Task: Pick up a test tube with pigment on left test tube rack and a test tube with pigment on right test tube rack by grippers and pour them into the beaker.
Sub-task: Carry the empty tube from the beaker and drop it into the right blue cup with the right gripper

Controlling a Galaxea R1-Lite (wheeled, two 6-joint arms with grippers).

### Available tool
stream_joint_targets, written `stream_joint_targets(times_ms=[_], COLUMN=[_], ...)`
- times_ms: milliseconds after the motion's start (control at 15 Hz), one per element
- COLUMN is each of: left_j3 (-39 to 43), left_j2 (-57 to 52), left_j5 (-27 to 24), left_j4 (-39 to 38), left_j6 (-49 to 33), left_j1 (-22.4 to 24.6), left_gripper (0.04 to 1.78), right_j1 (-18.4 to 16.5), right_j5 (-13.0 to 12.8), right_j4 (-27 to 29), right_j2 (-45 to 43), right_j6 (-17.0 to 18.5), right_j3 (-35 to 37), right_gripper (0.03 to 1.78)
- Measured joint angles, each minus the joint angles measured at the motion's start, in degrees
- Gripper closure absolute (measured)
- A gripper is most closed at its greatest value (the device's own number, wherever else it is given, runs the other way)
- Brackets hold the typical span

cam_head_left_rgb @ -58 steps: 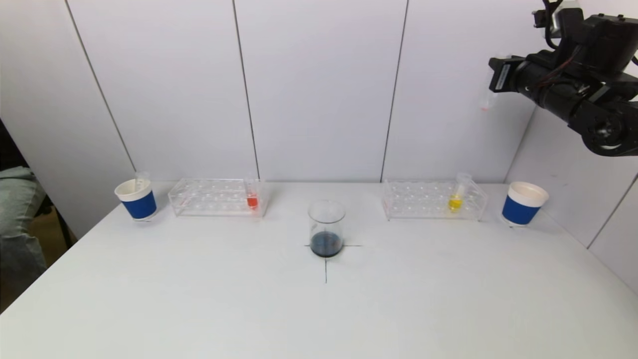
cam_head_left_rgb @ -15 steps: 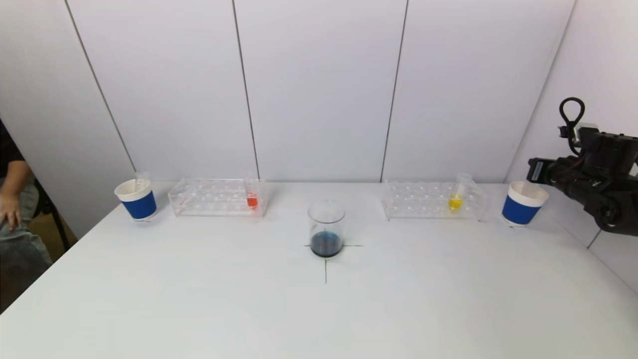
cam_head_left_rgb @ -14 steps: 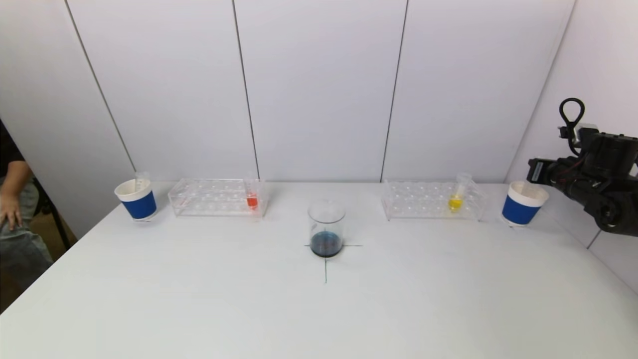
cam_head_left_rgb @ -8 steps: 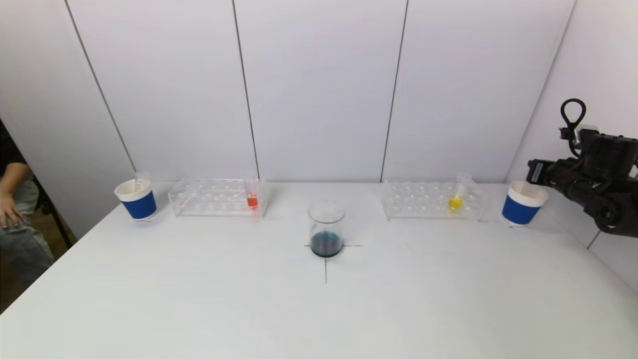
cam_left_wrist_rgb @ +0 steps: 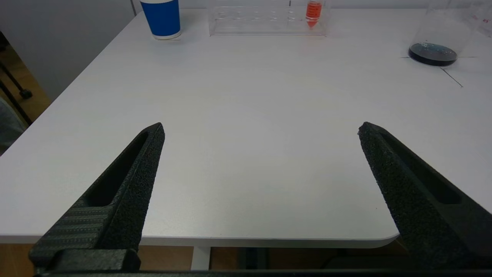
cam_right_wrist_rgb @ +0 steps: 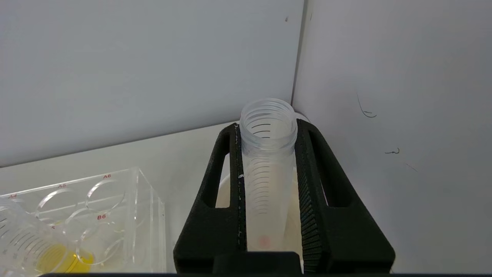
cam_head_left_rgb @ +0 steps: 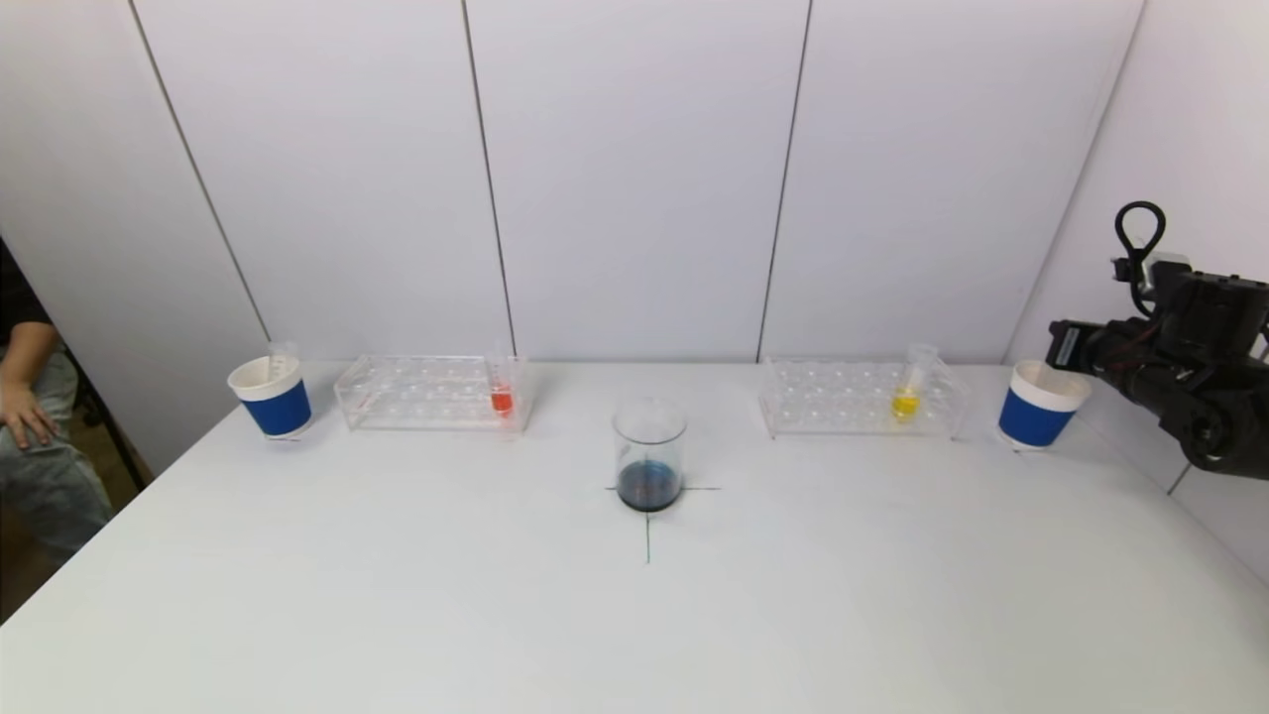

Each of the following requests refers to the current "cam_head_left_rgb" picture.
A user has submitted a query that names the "white paper cup blue sleeve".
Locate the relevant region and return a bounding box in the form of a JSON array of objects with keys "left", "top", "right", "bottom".
[
  {"left": 996, "top": 360, "right": 1094, "bottom": 454},
  {"left": 227, "top": 355, "right": 316, "bottom": 441}
]

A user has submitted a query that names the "test tube with yellow pigment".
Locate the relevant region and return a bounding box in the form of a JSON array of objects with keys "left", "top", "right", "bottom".
[{"left": 888, "top": 343, "right": 939, "bottom": 425}]

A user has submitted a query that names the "test tube with red pigment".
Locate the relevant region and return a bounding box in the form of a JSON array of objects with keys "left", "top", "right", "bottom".
[{"left": 484, "top": 347, "right": 518, "bottom": 419}]

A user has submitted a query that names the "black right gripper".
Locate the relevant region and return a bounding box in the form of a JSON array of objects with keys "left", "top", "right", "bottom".
[{"left": 1044, "top": 319, "right": 1128, "bottom": 377}]

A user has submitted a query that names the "clear glass beaker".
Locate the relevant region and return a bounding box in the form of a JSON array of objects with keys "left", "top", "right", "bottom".
[{"left": 611, "top": 397, "right": 689, "bottom": 515}]

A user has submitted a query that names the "person in grey jeans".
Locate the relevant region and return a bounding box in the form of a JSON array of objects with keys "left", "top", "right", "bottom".
[{"left": 0, "top": 236, "right": 116, "bottom": 556}]

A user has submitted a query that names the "clear acrylic test tube rack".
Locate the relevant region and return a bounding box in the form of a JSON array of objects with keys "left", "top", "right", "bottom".
[
  {"left": 333, "top": 354, "right": 533, "bottom": 435},
  {"left": 758, "top": 356, "right": 971, "bottom": 441}
]

